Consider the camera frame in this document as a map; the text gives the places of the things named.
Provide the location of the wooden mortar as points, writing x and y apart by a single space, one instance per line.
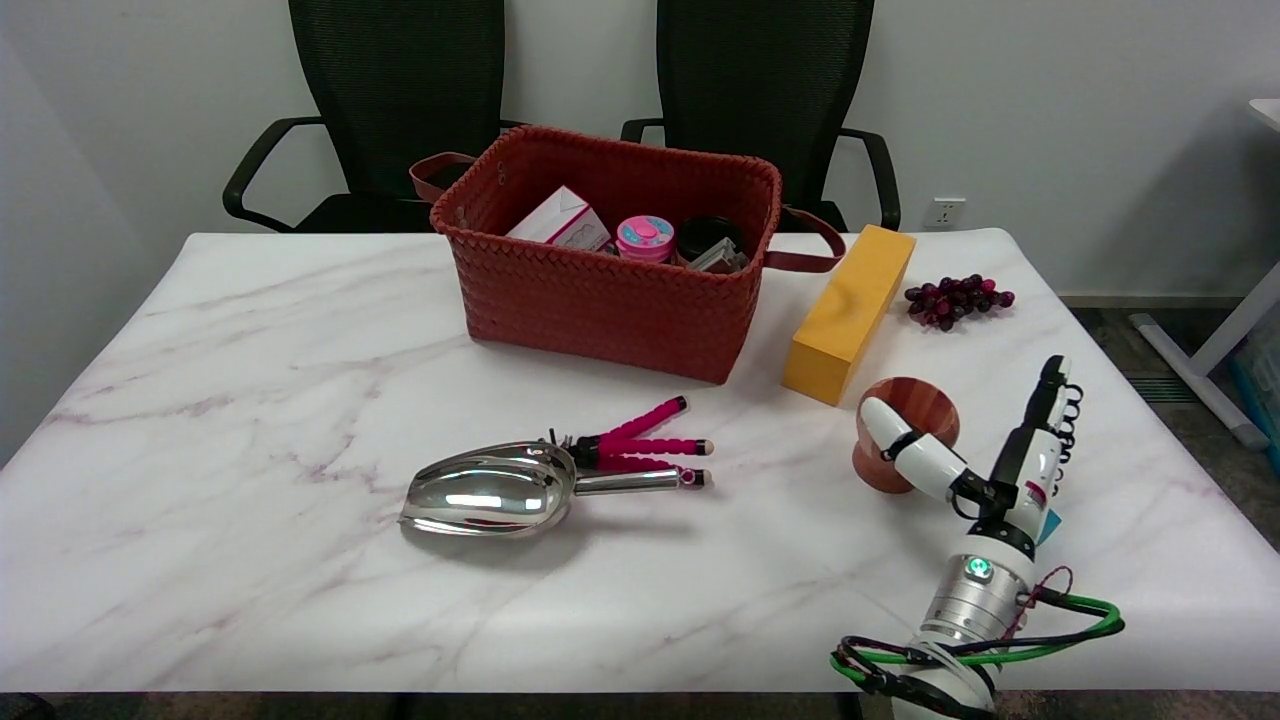
925 405

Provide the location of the pink round container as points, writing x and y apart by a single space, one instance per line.
645 238

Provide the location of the grey clear packet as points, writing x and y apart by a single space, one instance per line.
722 260

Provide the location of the shiny metal scoop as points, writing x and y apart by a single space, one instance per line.
490 490

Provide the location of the white desk frame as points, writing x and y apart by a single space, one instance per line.
1215 345

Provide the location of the dark red grape bunch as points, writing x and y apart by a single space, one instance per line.
955 298

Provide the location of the black round jar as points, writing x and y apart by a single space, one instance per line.
705 232

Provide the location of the red woven basket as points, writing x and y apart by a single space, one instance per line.
600 300

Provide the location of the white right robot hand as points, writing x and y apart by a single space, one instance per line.
1030 480

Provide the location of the teal cube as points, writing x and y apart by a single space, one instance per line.
1050 527

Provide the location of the white and pink box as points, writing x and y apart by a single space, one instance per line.
558 220

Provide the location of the blue storage bin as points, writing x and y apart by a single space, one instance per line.
1262 385

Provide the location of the yellow rectangular block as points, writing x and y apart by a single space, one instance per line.
850 310

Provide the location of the white wall outlet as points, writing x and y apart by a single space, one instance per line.
947 212

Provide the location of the black mesh office chair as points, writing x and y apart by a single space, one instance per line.
400 80
760 80

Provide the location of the pink flexible mini tripod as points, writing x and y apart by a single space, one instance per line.
640 430

